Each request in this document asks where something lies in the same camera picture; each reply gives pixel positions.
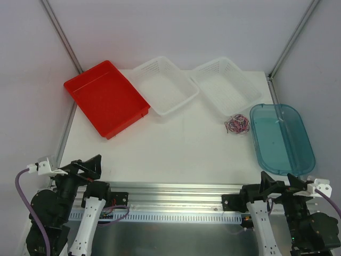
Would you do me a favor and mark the thin wire bundle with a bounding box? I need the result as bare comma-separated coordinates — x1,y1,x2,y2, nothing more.
224,114,251,138

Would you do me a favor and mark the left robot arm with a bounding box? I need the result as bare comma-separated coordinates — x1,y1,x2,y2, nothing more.
26,155,112,255

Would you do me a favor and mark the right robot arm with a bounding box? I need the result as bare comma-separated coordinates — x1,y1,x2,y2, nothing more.
239,172,340,255

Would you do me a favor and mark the teal translucent plastic tub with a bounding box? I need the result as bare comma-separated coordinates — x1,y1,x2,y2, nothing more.
249,103,315,176

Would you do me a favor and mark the red plastic tray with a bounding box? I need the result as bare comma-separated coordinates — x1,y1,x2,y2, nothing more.
64,60,150,140

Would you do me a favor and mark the white perforated basket left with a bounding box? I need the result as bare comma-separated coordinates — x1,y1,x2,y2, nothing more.
128,57,199,117

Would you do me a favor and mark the white perforated basket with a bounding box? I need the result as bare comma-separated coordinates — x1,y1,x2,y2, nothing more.
128,57,199,117
190,57,264,124

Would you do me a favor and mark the white perforated basket right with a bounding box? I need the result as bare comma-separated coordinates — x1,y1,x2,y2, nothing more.
190,57,264,124

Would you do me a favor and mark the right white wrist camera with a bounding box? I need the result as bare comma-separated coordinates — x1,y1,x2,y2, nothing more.
294,176,332,198

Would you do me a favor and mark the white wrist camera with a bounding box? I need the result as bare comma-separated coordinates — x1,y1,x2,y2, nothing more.
294,176,332,198
27,156,68,177

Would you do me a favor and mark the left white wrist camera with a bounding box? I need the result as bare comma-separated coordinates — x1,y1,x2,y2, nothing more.
27,156,68,177

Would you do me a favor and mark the white slotted cable duct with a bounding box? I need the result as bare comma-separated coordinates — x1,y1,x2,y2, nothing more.
69,210,242,225

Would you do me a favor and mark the aluminium mounting rail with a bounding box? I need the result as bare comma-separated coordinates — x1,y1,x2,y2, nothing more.
109,182,242,213

